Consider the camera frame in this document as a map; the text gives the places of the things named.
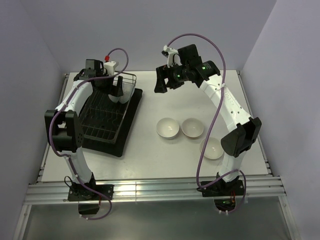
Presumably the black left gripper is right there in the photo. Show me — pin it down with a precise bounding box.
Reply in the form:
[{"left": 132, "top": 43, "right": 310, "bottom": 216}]
[{"left": 96, "top": 70, "right": 124, "bottom": 97}]

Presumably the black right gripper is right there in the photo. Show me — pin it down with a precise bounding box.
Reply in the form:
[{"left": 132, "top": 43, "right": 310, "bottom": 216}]
[{"left": 154, "top": 61, "right": 190, "bottom": 93}]

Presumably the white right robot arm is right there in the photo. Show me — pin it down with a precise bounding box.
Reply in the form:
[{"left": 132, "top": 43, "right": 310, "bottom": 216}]
[{"left": 154, "top": 44, "right": 262, "bottom": 195}]

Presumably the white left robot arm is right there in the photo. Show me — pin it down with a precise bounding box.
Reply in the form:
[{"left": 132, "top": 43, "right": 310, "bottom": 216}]
[{"left": 44, "top": 56, "right": 118, "bottom": 200}]

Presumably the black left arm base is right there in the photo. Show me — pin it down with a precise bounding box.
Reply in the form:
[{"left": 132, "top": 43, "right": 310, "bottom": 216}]
[{"left": 64, "top": 175, "right": 114, "bottom": 216}]

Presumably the white bowl near right arm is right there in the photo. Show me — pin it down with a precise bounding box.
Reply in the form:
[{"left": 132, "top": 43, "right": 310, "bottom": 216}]
[{"left": 204, "top": 137, "right": 224, "bottom": 160}]

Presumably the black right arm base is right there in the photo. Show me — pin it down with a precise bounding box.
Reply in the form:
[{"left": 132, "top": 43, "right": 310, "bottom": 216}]
[{"left": 197, "top": 178, "right": 245, "bottom": 212}]

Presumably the black drip tray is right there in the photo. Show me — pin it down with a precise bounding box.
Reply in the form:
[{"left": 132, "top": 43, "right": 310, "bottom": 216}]
[{"left": 82, "top": 88, "right": 143, "bottom": 157}]

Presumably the bottom stacked white bowl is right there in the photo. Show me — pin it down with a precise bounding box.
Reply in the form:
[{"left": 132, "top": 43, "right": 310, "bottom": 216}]
[{"left": 156, "top": 117, "right": 180, "bottom": 140}]

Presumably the cream bowl middle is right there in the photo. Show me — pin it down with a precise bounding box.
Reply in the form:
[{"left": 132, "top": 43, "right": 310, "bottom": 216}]
[{"left": 181, "top": 118, "right": 205, "bottom": 139}]

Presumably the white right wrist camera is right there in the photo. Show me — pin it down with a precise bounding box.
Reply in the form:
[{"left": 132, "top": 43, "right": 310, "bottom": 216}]
[{"left": 161, "top": 45, "right": 178, "bottom": 68}]

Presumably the black wire dish rack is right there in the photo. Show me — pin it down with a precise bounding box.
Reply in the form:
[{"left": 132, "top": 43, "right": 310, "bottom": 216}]
[{"left": 79, "top": 72, "right": 137, "bottom": 144}]

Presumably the aluminium front rail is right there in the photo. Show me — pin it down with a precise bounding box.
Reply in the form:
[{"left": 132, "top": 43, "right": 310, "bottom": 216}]
[{"left": 23, "top": 175, "right": 286, "bottom": 205}]

